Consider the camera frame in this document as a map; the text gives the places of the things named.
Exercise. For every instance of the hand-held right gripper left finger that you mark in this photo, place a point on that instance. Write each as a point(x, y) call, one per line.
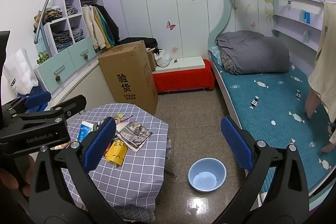
point(101, 145)

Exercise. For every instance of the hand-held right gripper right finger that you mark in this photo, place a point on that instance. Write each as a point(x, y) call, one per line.
point(236, 142)

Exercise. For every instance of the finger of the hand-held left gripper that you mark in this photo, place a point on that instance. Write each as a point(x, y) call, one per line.
point(71, 106)
point(36, 99)

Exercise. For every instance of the white yellow carton box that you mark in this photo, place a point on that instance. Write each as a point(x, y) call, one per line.
point(84, 132)

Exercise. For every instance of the newspaper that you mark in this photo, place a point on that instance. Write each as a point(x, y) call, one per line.
point(136, 134)

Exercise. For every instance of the blue plastic basin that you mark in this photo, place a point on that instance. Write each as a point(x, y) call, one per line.
point(207, 176)

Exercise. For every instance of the person's left hand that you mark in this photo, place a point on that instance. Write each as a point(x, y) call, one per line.
point(10, 179)

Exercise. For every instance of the blue bag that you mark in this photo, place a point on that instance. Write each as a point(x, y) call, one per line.
point(36, 88)

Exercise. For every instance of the yellow plastic bag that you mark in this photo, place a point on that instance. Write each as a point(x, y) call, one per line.
point(118, 154)

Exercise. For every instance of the curved beige low cabinet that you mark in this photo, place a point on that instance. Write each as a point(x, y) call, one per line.
point(86, 82)

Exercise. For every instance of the white shopping bag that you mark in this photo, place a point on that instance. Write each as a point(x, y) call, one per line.
point(21, 71)

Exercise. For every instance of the green plush leaves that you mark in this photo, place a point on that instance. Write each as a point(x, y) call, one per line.
point(119, 116)

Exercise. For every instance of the small green plant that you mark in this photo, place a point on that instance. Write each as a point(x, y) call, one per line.
point(43, 58)

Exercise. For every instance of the table with grey checkered cloth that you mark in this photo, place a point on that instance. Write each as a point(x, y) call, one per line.
point(141, 174)

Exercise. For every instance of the stepped shelf cabinet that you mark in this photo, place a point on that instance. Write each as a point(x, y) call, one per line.
point(78, 56)

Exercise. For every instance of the teal printed mattress pad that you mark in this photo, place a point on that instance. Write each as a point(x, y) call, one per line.
point(275, 98)

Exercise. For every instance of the dark folded clothes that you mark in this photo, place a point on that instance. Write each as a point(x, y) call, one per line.
point(61, 36)

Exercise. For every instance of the large cardboard box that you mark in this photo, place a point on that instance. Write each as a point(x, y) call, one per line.
point(131, 74)

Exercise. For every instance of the blue folded jeans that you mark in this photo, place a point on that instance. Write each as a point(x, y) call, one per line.
point(78, 35)

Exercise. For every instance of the cream hanging jacket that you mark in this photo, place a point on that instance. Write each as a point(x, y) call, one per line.
point(89, 27)

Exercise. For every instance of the red bench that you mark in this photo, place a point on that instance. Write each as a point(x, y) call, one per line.
point(183, 81)

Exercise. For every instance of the yellow hanging garment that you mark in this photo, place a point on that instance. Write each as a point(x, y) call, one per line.
point(99, 27)

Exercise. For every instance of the green hanging garment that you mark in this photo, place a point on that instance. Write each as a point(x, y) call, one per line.
point(106, 29)

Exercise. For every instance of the tan clothes pile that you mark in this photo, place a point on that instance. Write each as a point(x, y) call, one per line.
point(50, 15)

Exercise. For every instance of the grey duvet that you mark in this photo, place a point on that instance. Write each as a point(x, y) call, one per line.
point(252, 53)

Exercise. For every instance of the black hanging coat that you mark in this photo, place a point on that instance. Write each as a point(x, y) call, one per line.
point(111, 24)

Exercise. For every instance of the blue checkered pillow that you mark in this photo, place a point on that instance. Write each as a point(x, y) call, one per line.
point(215, 53)

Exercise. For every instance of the small cardboard box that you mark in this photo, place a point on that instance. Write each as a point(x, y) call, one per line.
point(151, 61)

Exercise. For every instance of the white board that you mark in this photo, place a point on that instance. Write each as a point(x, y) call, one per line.
point(183, 64)

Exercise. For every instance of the grey folded clothes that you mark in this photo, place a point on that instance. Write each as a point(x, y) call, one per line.
point(71, 10)

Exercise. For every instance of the black clothes heap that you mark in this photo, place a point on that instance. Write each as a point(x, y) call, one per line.
point(147, 41)

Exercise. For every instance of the small dark clip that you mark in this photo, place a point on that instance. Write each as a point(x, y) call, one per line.
point(175, 60)

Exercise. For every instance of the white plastic bag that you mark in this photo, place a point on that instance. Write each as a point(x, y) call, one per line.
point(162, 58)

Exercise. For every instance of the cream hanging shirt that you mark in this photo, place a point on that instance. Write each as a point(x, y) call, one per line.
point(325, 56)

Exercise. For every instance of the white panelled wardrobe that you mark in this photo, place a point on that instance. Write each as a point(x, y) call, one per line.
point(157, 3)

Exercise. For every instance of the small blue box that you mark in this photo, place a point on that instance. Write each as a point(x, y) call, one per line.
point(307, 16)

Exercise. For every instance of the pink butterfly wall sticker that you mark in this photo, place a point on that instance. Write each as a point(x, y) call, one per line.
point(170, 25)

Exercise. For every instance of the lilac wall shelf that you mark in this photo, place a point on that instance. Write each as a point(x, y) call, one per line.
point(294, 19)

